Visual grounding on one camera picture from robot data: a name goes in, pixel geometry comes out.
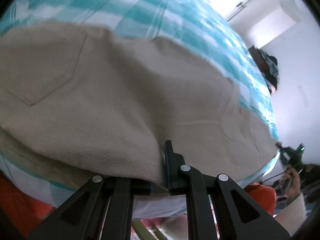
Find beige khaki pants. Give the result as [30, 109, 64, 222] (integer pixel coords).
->
[1, 22, 277, 188]

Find person's right hand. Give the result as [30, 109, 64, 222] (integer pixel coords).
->
[279, 166, 300, 201]

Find orange red garment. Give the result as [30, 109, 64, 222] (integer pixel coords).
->
[1, 174, 276, 237]

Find dark clothes pile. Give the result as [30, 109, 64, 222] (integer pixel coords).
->
[258, 49, 279, 95]

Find dark brown wooden cabinet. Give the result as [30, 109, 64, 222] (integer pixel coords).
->
[248, 46, 269, 73]

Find teal white plaid bedsheet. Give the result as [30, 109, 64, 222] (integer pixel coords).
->
[1, 0, 277, 218]

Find black cable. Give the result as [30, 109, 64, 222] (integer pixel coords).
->
[258, 162, 304, 184]

